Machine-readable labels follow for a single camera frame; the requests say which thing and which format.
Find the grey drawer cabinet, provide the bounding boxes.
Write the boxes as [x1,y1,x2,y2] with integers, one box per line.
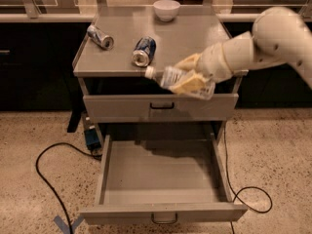
[73,6,241,138]

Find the blue tape cross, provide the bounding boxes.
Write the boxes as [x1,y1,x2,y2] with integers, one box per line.
[53,214,86,234]

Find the white back counter ledge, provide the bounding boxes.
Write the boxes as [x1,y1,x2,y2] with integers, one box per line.
[0,14,258,23]

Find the clear plastic water bottle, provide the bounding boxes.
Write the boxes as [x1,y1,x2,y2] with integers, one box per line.
[144,66,215,100]

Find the grey open middle drawer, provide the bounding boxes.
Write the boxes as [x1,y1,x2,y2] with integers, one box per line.
[80,134,247,225]

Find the silver soda can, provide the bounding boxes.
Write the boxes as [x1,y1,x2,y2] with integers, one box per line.
[87,24,114,51]

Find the blue soda can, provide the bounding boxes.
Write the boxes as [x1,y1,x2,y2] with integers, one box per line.
[132,36,156,67]

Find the white bowl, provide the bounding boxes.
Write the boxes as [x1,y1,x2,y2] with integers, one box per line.
[153,0,180,21]

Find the grey top drawer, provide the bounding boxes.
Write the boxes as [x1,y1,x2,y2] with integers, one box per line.
[83,94,238,123]

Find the blue power box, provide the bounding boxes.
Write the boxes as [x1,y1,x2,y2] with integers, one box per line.
[84,128,101,150]

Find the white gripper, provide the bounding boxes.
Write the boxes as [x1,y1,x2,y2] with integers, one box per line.
[169,43,233,94]

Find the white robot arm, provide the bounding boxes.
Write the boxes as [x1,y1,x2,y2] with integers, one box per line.
[170,7,312,94]

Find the black left floor cable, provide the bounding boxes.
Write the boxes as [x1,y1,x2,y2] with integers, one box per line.
[34,141,103,234]

